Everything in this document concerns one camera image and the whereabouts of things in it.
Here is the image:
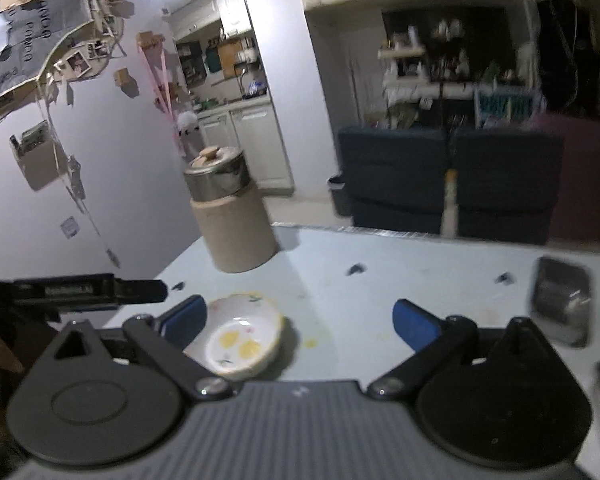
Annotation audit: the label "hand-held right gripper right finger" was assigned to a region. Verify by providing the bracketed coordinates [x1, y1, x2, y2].
[367, 298, 551, 403]

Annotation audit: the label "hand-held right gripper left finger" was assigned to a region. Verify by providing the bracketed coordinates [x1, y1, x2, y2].
[52, 294, 233, 403]

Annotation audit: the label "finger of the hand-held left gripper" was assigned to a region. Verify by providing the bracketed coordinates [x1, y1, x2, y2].
[11, 273, 169, 312]

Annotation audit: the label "small floral bowl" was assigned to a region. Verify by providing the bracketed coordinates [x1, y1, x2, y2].
[184, 292, 286, 382]

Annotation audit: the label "beige canister with steel lid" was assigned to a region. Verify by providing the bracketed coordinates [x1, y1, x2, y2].
[183, 145, 281, 274]

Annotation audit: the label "hanging cardboard box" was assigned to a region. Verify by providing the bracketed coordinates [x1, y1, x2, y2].
[9, 120, 64, 192]

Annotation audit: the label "square steel container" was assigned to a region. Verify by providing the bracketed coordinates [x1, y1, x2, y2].
[529, 256, 594, 347]

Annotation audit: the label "dark blue chair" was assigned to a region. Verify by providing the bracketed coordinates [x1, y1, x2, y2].
[337, 126, 454, 234]
[451, 127, 566, 247]

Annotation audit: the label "black trash bin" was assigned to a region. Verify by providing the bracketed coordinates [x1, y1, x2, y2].
[327, 175, 354, 219]

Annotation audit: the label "white lower kitchen cabinets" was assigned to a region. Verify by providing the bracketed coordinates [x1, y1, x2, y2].
[196, 101, 294, 197]

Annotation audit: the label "white kitchen cabinets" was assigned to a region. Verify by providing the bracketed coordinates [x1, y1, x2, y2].
[196, 101, 294, 197]
[169, 0, 257, 42]

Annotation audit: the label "white fluffy ornament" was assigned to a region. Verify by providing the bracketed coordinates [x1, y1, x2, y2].
[174, 110, 202, 157]

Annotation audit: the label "pink ribbon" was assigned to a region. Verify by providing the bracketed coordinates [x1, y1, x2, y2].
[139, 35, 182, 128]

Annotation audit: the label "teal sign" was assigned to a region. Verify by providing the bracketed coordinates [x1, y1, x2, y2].
[474, 86, 537, 127]

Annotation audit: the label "white shelf cart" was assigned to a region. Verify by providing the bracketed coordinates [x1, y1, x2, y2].
[377, 44, 432, 107]

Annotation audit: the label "white upper kitchen cabinets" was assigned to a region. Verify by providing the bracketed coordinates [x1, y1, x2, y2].
[169, 0, 257, 42]

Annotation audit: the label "black vest with white trim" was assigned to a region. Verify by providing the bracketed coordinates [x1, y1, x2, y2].
[536, 0, 600, 122]

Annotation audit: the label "wooden wall block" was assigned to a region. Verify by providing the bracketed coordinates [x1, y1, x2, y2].
[113, 66, 141, 98]
[136, 31, 167, 50]

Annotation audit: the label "wall photo collage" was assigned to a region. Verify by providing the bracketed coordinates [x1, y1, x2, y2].
[0, 0, 137, 129]

